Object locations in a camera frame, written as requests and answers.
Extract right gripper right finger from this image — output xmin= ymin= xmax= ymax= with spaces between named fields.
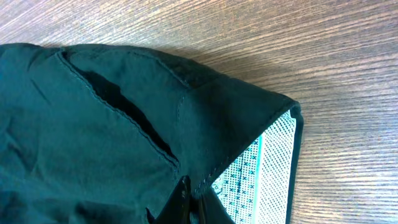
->
xmin=198 ymin=190 xmax=234 ymax=224

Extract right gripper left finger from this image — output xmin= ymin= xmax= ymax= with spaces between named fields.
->
xmin=153 ymin=175 xmax=191 ymax=224

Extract black shorts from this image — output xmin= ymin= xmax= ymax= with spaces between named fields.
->
xmin=1 ymin=44 xmax=303 ymax=223

